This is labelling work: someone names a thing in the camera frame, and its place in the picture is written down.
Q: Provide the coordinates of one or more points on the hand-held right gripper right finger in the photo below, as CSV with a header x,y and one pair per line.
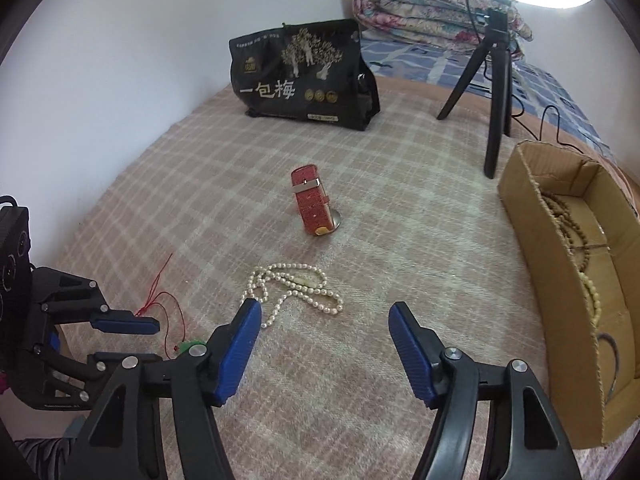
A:
x,y
410,355

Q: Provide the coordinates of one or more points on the blue patterned bedsheet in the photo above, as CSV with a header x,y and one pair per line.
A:
x,y
425,60

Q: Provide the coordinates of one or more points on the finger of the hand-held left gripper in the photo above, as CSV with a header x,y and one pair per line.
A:
x,y
95,375
130,325

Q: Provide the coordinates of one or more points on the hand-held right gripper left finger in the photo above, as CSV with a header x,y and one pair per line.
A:
x,y
240,355

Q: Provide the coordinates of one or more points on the thin black bangle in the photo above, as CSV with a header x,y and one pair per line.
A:
x,y
616,355

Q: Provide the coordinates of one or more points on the black tripod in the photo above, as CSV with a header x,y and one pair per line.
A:
x,y
497,85

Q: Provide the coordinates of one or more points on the folded floral quilt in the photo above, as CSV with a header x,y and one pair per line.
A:
x,y
400,10

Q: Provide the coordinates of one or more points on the cardboard box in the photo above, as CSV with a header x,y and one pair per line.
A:
x,y
560,350

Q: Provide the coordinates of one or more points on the dark patterned cloth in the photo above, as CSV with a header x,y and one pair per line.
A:
x,y
45,467

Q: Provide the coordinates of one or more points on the black printed bag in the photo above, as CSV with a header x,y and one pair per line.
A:
x,y
280,85

